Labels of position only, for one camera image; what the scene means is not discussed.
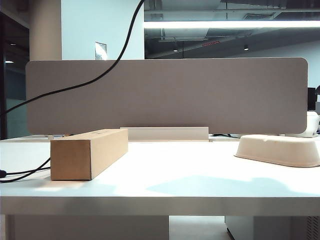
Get grey-brown fabric desk divider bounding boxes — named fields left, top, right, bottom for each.
left=25, top=57, right=309, bottom=136

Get long brown cardboard box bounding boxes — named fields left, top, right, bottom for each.
left=50, top=128, right=129, bottom=181

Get black monitor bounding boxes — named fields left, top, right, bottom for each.
left=307, top=87, right=317, bottom=111

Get paper sign on wall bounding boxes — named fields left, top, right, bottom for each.
left=94, top=41, right=108, bottom=61

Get white rounded appliance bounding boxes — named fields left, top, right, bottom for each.
left=296, top=111, right=320, bottom=138

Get white desk leg panel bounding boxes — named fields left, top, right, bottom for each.
left=4, top=215, right=170, bottom=240

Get black charging cable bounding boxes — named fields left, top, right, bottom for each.
left=0, top=0, right=146, bottom=184

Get beige pulp tray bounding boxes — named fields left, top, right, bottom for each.
left=233, top=134, right=320, bottom=168

